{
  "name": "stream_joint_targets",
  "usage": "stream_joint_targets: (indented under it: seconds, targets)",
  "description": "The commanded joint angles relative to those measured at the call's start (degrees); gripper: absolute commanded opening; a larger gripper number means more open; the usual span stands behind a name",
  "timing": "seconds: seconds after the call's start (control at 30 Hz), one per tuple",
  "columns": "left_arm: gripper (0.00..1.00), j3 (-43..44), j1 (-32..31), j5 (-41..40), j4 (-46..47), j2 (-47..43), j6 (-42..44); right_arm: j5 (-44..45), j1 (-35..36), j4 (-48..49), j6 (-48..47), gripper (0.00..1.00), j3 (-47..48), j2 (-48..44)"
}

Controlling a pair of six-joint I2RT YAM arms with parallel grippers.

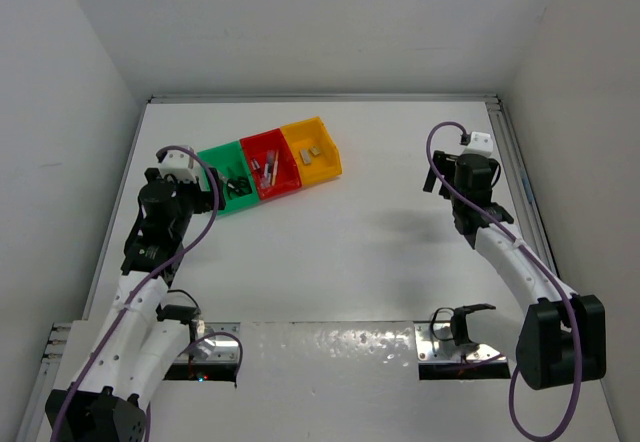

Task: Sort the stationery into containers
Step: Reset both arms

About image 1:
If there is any blue pen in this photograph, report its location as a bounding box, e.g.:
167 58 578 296
266 150 278 175

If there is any grey eraser block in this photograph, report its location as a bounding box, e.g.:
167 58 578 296
300 149 312 165

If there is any dark red pen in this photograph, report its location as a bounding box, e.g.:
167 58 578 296
260 164 271 188

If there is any yellow highlighter pen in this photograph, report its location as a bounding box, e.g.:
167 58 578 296
270 158 279 186

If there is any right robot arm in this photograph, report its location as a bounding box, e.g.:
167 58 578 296
424 151 606 390

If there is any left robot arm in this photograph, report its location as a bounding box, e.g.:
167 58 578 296
45 165 225 441

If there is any green plastic bin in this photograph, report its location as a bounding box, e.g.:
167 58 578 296
198 141 259 215

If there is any red plastic bin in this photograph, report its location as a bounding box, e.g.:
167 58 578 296
240 129 302 201

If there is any yellow plastic bin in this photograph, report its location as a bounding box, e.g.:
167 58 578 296
280 117 343 186

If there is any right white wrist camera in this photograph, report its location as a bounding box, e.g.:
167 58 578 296
461 131 494 158

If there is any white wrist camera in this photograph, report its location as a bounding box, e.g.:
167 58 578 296
461 131 494 158
158 145 199 184

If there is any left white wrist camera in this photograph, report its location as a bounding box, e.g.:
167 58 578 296
158 145 199 184

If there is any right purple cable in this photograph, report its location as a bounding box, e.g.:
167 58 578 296
425 121 584 441

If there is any purple cable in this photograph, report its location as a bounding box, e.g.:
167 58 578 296
425 121 584 441
49 145 244 442

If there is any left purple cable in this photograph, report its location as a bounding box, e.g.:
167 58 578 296
49 145 244 442

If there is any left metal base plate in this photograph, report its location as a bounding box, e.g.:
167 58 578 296
175 321 241 364

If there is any metal base plate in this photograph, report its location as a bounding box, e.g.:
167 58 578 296
414 320 507 364
175 321 241 364

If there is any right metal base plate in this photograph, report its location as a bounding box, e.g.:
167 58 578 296
414 320 507 364

